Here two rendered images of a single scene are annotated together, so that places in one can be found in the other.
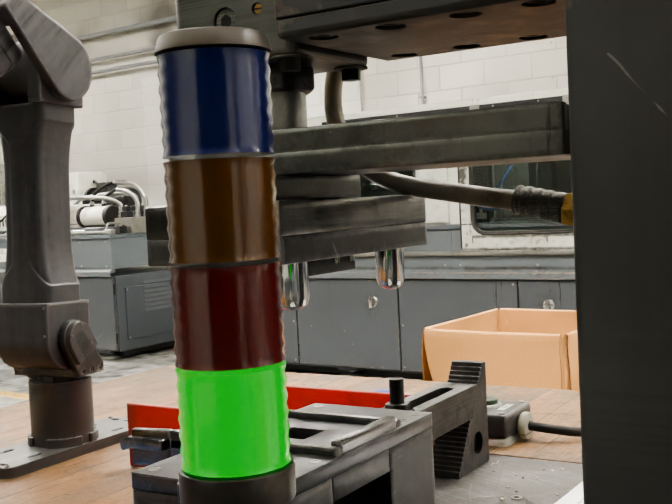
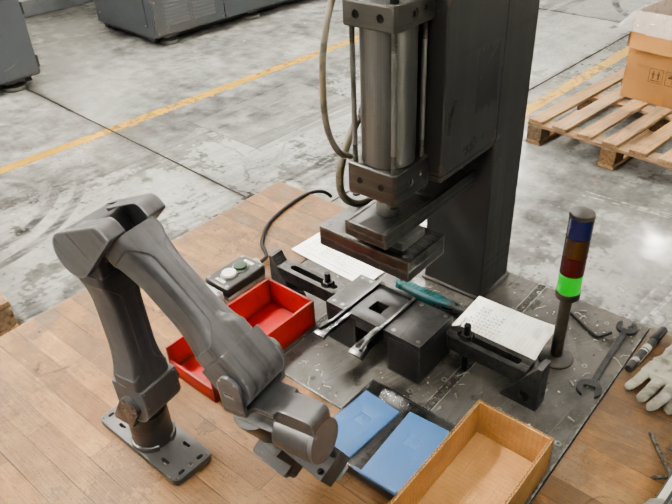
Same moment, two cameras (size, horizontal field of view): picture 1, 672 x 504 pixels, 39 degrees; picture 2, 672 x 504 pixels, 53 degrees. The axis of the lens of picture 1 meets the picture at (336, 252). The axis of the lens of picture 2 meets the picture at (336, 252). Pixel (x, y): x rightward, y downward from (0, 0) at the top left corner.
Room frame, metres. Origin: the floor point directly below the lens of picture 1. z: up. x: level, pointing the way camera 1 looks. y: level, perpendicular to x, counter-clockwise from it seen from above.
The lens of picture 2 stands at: (0.54, 0.94, 1.73)
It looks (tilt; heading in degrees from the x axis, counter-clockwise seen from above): 34 degrees down; 280
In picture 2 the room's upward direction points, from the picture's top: 3 degrees counter-clockwise
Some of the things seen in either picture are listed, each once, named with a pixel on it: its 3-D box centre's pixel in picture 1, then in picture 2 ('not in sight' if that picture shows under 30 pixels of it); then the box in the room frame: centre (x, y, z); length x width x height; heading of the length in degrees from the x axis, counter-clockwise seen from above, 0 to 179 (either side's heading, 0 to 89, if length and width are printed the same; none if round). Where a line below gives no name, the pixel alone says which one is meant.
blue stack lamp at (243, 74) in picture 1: (216, 106); (580, 225); (0.32, 0.04, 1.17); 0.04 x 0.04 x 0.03
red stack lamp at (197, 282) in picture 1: (228, 312); (573, 263); (0.32, 0.04, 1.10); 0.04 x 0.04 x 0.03
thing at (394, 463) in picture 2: not in sight; (402, 449); (0.57, 0.29, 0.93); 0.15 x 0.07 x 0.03; 62
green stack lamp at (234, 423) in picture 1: (233, 413); (569, 280); (0.32, 0.04, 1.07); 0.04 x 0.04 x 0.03
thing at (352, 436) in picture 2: not in sight; (349, 424); (0.66, 0.25, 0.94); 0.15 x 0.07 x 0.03; 54
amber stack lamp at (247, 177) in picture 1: (222, 210); (576, 244); (0.32, 0.04, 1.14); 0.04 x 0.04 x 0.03
